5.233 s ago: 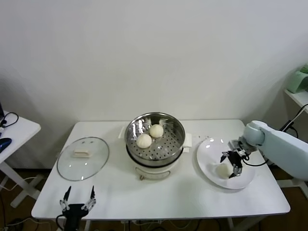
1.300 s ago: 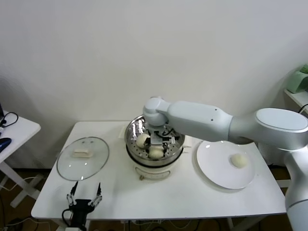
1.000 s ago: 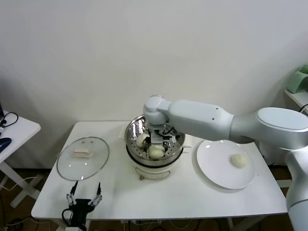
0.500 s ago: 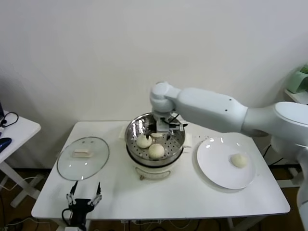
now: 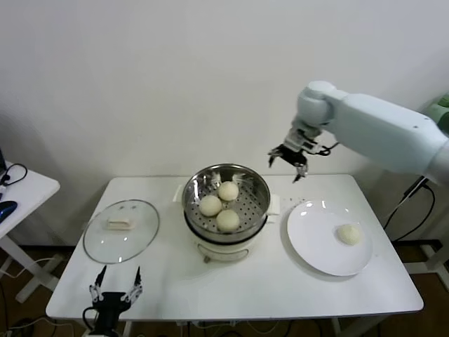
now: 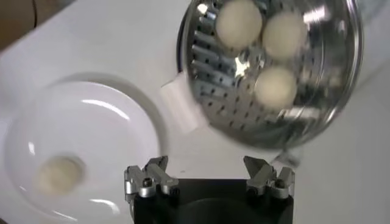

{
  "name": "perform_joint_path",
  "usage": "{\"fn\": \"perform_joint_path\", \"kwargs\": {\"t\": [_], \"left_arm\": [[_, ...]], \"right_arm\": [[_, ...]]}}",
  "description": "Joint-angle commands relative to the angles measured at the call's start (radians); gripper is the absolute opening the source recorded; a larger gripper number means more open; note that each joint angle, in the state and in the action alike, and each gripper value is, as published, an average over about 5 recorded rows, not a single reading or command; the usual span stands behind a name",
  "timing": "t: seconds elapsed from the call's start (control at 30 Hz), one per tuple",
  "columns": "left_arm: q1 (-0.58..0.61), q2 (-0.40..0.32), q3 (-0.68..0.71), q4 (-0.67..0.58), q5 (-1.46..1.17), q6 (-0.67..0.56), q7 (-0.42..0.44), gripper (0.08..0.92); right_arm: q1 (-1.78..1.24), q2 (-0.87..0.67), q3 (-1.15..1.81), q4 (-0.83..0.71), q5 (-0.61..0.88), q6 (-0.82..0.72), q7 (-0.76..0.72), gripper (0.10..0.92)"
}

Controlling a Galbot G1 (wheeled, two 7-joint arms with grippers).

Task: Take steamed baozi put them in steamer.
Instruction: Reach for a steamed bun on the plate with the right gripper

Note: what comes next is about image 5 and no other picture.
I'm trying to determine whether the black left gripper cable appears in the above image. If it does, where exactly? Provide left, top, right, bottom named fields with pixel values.
left=83, top=306, right=98, bottom=331

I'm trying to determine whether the white floor cable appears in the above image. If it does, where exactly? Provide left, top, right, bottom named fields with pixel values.
left=0, top=257, right=57, bottom=280

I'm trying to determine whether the blue computer mouse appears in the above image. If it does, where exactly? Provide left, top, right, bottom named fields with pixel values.
left=0, top=200, right=18, bottom=218

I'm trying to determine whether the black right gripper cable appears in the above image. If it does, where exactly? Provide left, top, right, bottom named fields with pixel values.
left=314, top=142, right=340, bottom=157

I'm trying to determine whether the stainless steel steamer basket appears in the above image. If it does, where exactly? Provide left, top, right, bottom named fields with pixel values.
left=181, top=163, right=272, bottom=235

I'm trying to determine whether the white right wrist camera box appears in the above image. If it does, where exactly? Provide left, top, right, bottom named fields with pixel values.
left=283, top=129, right=322, bottom=154

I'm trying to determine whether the black power cable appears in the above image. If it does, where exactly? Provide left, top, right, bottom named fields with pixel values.
left=382, top=175, right=436, bottom=243

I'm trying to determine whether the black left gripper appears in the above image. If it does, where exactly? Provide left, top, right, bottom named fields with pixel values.
left=88, top=265, right=144, bottom=327

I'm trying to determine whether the white side table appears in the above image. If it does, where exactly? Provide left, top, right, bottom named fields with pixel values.
left=0, top=168, right=60, bottom=303

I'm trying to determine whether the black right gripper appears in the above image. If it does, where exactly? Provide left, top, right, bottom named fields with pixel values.
left=267, top=143, right=309, bottom=183

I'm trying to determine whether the white steamed baozi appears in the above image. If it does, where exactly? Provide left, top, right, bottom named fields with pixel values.
left=335, top=223, right=362, bottom=246
left=217, top=181, right=240, bottom=201
left=199, top=194, right=223, bottom=217
left=215, top=209, right=241, bottom=233

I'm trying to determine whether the green box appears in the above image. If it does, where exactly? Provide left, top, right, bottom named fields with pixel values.
left=420, top=91, right=449, bottom=136

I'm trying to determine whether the black cable on side table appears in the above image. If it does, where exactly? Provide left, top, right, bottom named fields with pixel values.
left=0, top=163, right=28, bottom=189

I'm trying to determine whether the glass lid with cream handle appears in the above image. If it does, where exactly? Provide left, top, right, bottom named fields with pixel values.
left=82, top=199, right=161, bottom=265

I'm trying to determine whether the white round plate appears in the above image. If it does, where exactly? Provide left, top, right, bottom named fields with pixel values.
left=286, top=199, right=373, bottom=277

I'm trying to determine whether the cream electric cooker pot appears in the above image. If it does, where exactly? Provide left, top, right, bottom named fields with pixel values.
left=172, top=185, right=281, bottom=264

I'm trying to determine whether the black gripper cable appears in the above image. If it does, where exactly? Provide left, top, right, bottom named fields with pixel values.
left=83, top=306, right=98, bottom=331
left=314, top=142, right=340, bottom=157

